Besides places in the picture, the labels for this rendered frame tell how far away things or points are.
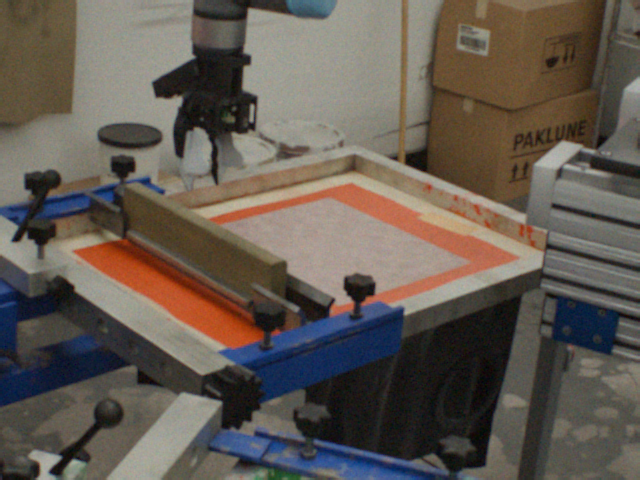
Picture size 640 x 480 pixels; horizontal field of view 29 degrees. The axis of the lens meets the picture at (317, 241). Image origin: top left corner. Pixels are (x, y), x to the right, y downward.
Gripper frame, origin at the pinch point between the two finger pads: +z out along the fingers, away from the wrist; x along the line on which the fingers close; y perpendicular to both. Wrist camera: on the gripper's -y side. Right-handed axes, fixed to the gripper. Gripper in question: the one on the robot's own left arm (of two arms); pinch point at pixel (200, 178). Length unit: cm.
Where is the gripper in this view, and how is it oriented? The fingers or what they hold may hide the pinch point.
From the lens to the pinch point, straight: 182.2
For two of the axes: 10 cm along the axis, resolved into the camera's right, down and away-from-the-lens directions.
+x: 7.3, -2.0, 6.5
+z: -0.9, 9.2, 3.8
